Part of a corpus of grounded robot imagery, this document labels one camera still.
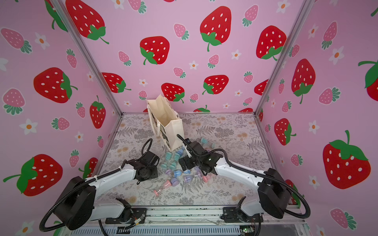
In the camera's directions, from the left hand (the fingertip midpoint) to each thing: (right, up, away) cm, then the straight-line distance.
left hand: (155, 174), depth 89 cm
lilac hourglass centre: (+20, -1, -5) cm, 21 cm away
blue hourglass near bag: (+15, +12, +7) cm, 21 cm away
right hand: (+18, +11, -8) cm, 22 cm away
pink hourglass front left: (+8, -3, -7) cm, 11 cm away
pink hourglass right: (+31, -1, -5) cm, 31 cm away
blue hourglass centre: (+14, +1, -2) cm, 14 cm away
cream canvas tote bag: (+7, +32, -7) cm, 34 cm away
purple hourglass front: (+13, -2, -7) cm, 15 cm away
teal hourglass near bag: (+7, +10, +6) cm, 14 cm away
